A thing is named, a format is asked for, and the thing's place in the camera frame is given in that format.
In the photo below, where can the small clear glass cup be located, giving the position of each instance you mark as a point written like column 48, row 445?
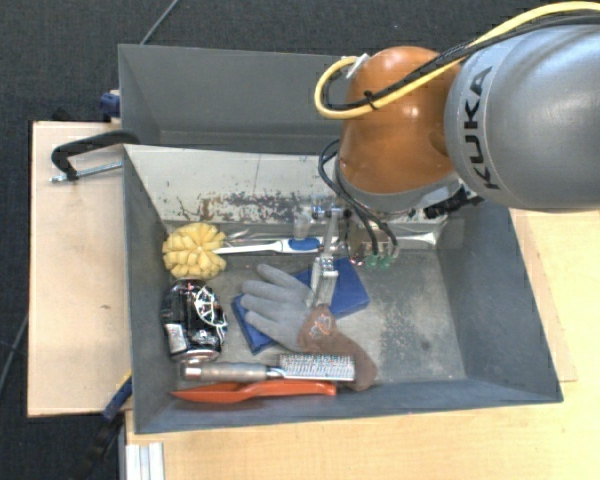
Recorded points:
column 300, row 228

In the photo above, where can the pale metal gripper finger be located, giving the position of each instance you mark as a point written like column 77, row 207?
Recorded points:
column 318, row 280
column 329, row 288

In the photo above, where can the grey glove with brown cuff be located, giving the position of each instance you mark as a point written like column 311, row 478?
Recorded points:
column 280, row 308

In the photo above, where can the grey metal bin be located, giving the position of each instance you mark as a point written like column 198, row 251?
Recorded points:
column 420, row 308

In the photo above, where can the pale wood board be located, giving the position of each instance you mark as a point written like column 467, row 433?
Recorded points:
column 75, row 268

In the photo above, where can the black printed drink can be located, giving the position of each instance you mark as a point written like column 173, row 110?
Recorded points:
column 192, row 318

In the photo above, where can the orange plastic scoop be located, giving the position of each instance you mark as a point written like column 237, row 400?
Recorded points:
column 240, row 392

